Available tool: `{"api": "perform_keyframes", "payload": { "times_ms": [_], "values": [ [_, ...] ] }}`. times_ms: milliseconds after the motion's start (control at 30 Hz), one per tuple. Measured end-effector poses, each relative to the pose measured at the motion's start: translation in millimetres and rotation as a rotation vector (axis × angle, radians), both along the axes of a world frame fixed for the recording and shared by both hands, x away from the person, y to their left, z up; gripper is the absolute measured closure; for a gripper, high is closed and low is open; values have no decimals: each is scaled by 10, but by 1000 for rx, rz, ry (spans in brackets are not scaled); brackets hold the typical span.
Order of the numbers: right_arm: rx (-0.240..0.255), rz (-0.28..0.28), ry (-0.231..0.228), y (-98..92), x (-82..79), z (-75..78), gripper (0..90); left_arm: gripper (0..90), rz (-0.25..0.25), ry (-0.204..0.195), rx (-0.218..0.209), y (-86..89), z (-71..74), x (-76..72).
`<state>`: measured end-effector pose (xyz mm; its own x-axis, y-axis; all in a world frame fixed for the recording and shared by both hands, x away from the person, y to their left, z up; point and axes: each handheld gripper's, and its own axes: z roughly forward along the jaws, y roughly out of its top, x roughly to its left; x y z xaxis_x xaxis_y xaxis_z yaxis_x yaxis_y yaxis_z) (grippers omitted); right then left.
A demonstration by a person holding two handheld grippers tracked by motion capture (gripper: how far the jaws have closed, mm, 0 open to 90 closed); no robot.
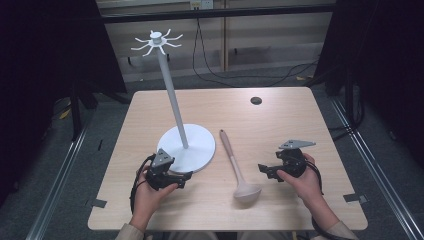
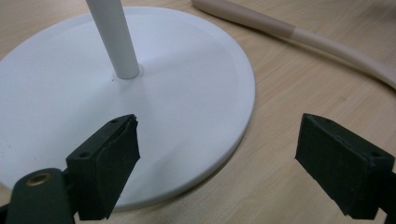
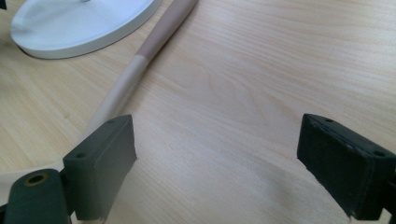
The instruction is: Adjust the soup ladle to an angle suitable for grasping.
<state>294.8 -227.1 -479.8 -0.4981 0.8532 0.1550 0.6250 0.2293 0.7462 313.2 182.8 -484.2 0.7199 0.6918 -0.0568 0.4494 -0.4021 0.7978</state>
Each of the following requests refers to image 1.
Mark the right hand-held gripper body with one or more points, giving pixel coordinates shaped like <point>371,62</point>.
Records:
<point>292,161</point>

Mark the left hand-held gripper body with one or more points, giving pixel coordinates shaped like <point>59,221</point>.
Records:
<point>159,174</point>

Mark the white hook stand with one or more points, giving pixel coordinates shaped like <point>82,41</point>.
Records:
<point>186,146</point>

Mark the beige ladle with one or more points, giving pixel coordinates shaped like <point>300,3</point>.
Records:
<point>246,190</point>

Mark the person's right hand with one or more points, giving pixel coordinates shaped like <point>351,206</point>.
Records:
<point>308,186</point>

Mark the person's left hand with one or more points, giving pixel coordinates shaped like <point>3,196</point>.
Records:
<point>146,201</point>

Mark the grey tape piece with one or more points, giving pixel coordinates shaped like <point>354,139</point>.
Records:
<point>99,203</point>
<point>355,198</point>

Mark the yellow floor tape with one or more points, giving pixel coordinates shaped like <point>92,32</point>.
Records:
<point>65,114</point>
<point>304,78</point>

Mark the black metal stand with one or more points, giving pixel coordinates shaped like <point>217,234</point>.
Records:
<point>76,110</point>
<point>351,100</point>

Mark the black curtain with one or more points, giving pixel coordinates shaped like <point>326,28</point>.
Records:
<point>43,66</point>
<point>383,60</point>

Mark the metal floor rail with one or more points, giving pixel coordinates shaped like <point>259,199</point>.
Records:
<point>56,186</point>
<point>380,176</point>

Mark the white wall socket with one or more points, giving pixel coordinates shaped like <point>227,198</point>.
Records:
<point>202,4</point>

